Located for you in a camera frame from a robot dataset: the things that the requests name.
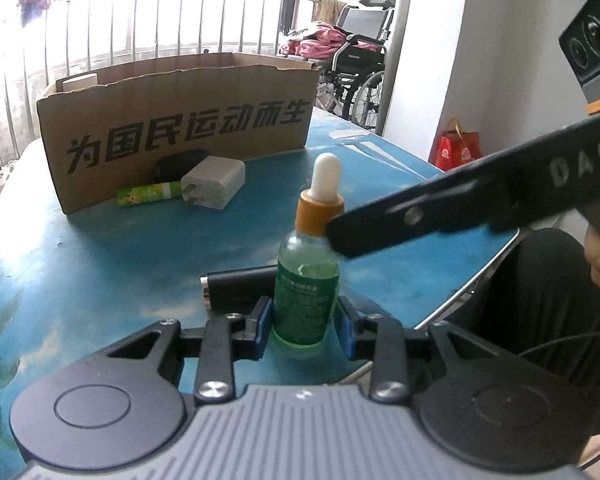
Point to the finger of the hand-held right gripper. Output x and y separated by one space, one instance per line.
380 227

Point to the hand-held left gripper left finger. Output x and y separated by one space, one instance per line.
264 327

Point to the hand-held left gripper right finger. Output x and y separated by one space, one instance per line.
345 327

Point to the black tube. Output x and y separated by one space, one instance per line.
240 287

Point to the green glass dropper bottle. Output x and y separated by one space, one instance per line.
305 290

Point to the white power adapter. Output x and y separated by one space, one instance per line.
215 182

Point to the yellow green tube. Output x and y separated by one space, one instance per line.
150 194

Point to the brown cardboard box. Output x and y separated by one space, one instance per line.
180 110

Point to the red gift bag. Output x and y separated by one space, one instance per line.
457 147

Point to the black wheelchair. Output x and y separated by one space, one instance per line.
360 55

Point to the pink clothes pile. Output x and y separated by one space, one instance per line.
315 40

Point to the yellow hanging towel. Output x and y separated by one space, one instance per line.
330 9

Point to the metal balcony railing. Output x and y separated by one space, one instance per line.
130 25

